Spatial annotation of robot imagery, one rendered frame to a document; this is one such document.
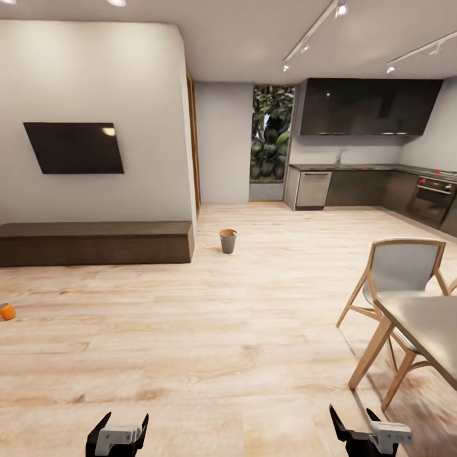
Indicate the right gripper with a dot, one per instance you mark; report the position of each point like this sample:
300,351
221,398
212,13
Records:
358,443

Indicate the fixed window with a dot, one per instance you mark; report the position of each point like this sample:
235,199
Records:
272,122

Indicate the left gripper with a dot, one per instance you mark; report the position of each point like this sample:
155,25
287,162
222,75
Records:
118,450

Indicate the trash can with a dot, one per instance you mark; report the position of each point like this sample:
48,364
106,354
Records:
228,238

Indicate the cabinet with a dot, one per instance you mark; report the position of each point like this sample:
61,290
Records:
95,243
401,107
333,106

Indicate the breakfast table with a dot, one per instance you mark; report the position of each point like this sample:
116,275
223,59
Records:
429,323

